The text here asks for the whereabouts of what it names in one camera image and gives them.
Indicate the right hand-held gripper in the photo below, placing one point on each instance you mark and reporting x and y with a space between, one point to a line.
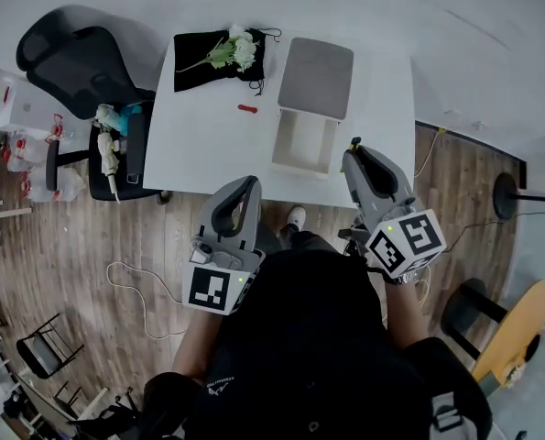
418 241

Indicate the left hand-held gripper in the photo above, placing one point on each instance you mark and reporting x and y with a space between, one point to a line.
208 289

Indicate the white drawer box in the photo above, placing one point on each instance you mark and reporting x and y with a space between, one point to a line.
315 76

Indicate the person's left forearm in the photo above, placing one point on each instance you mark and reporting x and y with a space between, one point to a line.
196 342

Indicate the person's right forearm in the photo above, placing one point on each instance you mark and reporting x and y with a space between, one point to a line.
405 314

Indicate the person's right white shoe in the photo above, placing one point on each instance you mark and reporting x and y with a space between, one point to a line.
296 217

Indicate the person's dark trousers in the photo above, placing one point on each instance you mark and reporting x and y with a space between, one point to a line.
299 241

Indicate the silver wristwatch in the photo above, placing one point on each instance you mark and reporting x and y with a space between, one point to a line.
402 279

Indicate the black smartphone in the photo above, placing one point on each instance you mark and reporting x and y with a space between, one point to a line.
134 179

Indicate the small red object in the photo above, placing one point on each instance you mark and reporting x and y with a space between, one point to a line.
247 108

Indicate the black floor fan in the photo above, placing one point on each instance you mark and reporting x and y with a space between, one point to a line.
504 195

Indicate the beige folded umbrella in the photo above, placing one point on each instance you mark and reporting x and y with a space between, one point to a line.
107 154

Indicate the teal object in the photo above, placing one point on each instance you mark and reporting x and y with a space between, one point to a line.
127 117

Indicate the person's black shirt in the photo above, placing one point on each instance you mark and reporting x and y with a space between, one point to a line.
308 337

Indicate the black round stool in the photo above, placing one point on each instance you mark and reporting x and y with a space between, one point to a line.
464 310

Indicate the white wrapped bundle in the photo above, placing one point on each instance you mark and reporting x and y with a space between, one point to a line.
107 117

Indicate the white artificial flower stem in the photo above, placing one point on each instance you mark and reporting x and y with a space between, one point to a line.
242 51

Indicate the large clear plastic bag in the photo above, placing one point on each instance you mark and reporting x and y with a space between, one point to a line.
66 183

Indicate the round yellow wooden table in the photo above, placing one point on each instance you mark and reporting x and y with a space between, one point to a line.
515 328

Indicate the small clear plastic bag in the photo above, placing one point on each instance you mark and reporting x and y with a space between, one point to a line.
25 151

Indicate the black mesh office chair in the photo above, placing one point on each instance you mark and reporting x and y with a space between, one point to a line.
70 58

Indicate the white cardboard boxes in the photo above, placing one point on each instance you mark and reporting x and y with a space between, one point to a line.
29 108

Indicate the black folding chair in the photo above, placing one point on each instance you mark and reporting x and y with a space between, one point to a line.
40 355

